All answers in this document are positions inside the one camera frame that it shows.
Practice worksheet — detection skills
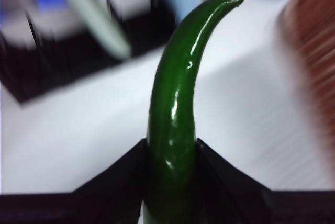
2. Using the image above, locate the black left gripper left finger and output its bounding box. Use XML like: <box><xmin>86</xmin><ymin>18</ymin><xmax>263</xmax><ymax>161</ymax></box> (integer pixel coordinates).
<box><xmin>0</xmin><ymin>138</ymin><xmax>148</xmax><ymax>224</ymax></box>

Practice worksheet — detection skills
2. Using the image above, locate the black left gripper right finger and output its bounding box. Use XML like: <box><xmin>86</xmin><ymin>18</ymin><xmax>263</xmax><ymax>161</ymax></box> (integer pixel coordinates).
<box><xmin>195</xmin><ymin>138</ymin><xmax>335</xmax><ymax>224</ymax></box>

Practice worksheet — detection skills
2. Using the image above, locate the green cucumber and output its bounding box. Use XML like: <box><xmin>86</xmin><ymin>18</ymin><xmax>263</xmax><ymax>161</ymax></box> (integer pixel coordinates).
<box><xmin>142</xmin><ymin>0</ymin><xmax>249</xmax><ymax>224</ymax></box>

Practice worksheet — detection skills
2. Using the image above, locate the brown wicker basket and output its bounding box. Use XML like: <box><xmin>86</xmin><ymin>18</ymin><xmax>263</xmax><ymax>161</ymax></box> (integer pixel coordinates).
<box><xmin>277</xmin><ymin>0</ymin><xmax>335</xmax><ymax>183</ymax></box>

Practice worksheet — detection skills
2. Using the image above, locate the black dish rack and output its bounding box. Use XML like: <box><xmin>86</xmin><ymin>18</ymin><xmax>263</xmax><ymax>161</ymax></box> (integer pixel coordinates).
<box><xmin>0</xmin><ymin>6</ymin><xmax>176</xmax><ymax>104</ymax></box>

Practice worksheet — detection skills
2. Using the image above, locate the pale green plate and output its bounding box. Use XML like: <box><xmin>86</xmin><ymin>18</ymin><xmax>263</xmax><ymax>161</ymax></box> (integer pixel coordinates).
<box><xmin>52</xmin><ymin>0</ymin><xmax>131</xmax><ymax>59</ymax></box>

